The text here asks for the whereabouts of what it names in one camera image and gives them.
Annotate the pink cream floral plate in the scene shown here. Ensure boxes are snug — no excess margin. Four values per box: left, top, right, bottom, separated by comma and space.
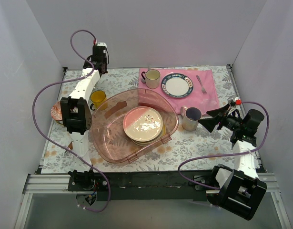
123, 106, 163, 142

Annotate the pink transparent plastic bin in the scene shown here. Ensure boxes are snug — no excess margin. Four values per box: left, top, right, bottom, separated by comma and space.
90, 89, 179, 165

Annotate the cream yellow floral plate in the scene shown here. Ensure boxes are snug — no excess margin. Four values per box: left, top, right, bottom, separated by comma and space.
132, 125, 166, 146

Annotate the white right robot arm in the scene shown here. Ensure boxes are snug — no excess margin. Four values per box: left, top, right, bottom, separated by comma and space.
198, 99, 267, 220

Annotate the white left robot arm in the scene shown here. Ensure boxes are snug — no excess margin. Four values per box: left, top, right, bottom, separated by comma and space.
60, 42, 109, 163

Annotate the pink satin cloth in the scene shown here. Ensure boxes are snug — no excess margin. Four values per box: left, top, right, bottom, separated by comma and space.
137, 67, 220, 117

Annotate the pink mug purple inside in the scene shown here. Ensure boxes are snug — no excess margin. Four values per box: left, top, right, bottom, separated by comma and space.
180, 106, 202, 131

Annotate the silver fork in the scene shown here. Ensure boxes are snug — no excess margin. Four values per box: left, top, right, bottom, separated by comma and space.
196, 75, 207, 94

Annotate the floral tablecloth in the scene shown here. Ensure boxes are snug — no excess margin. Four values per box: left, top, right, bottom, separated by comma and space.
41, 66, 236, 174

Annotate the yellow mug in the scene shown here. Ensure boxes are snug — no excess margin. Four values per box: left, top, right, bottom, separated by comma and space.
90, 90, 107, 111

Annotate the blue rimmed white plate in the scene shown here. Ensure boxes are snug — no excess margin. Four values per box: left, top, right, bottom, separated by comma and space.
161, 73, 193, 99

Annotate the cream enamel mug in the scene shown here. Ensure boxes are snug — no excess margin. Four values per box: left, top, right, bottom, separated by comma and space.
141, 69, 161, 89

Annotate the orange patterned bowl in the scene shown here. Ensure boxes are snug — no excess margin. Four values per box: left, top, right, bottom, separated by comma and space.
51, 101, 62, 121

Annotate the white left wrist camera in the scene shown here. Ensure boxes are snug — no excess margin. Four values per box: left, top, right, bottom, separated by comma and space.
93, 40, 107, 47

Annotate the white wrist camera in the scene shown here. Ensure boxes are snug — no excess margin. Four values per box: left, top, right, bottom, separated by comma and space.
228, 96, 242, 114
93, 40, 107, 47

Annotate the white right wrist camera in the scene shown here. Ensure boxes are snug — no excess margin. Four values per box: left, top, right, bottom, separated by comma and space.
228, 96, 242, 114

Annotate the wooden handled spatula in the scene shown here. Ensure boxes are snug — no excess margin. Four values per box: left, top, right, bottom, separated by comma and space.
68, 142, 73, 150

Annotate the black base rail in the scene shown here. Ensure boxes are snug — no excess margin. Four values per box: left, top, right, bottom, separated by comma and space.
35, 167, 266, 202

